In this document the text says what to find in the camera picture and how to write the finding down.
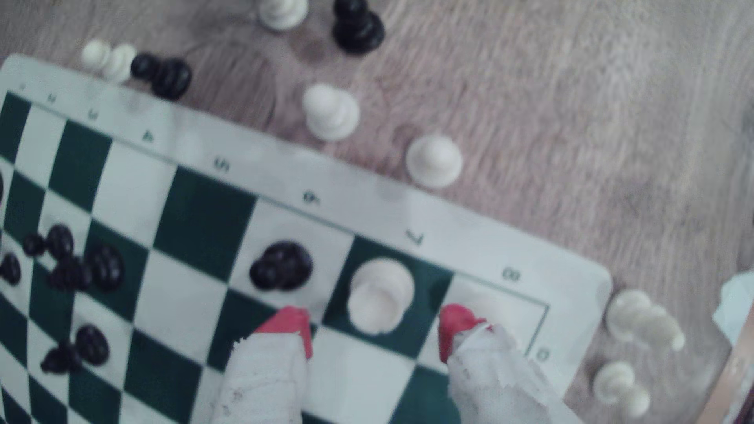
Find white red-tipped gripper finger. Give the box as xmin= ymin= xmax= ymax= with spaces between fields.
xmin=212 ymin=306 xmax=313 ymax=424
xmin=439 ymin=305 xmax=581 ymax=424

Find white chess pawn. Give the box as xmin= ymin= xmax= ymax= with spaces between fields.
xmin=257 ymin=0 xmax=309 ymax=32
xmin=80 ymin=38 xmax=139 ymax=83
xmin=592 ymin=360 xmax=652 ymax=419
xmin=405 ymin=134 xmax=464 ymax=189
xmin=302 ymin=82 xmax=361 ymax=142

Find black chess pawn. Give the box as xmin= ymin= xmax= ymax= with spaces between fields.
xmin=249 ymin=240 xmax=314 ymax=292
xmin=130 ymin=52 xmax=193 ymax=101
xmin=22 ymin=224 xmax=75 ymax=261
xmin=0 ymin=252 xmax=22 ymax=287
xmin=331 ymin=0 xmax=386 ymax=55

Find white chess rook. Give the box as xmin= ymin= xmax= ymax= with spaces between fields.
xmin=346 ymin=257 xmax=416 ymax=336

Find white chess bishop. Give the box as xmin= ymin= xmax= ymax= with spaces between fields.
xmin=606 ymin=289 xmax=687 ymax=353

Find green white chess mat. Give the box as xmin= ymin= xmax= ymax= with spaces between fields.
xmin=0 ymin=54 xmax=613 ymax=424

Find black chess bishop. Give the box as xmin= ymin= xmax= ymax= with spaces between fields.
xmin=48 ymin=243 xmax=126 ymax=292
xmin=40 ymin=324 xmax=111 ymax=375

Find tan wooden strip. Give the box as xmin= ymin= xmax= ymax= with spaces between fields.
xmin=698 ymin=338 xmax=754 ymax=424

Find white paper scrap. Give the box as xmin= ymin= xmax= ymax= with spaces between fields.
xmin=712 ymin=271 xmax=754 ymax=348

